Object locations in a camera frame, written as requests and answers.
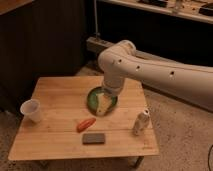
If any white block on plate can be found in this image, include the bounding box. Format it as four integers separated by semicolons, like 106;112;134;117
96;93;104;104

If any grey power strip box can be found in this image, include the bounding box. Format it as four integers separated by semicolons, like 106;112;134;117
86;37;113;54

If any orange carrot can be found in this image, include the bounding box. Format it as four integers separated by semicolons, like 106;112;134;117
76;118;96;133

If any white plastic cup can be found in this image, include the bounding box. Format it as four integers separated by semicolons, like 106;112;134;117
20;99;43;123

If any white small bottle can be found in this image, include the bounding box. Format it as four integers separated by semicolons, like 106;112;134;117
133;109;150;136

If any grey rectangular sponge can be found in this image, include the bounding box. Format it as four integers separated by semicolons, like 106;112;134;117
82;133;105;144

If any small wooden table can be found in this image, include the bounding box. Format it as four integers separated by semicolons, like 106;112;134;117
8;76;159;161

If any background workbench shelf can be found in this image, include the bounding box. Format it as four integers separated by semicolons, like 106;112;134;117
101;0;213;24

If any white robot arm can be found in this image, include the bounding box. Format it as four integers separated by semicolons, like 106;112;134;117
98;40;213;112

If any green round plate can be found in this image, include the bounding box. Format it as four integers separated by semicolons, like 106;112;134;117
87;87;118;113

